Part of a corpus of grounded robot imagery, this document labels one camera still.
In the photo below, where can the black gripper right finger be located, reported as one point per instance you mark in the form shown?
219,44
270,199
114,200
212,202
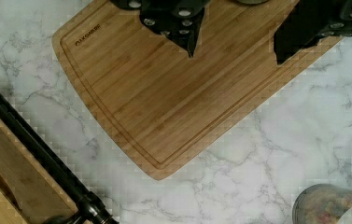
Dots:
309,22

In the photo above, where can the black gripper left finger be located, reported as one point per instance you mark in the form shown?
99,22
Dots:
178,20

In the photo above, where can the black drawer handle bar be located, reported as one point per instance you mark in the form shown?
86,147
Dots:
89,206

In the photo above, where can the bamboo cutting board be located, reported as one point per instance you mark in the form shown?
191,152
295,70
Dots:
161,105

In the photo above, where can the glass jar with snacks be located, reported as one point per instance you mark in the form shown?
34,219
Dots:
321,204

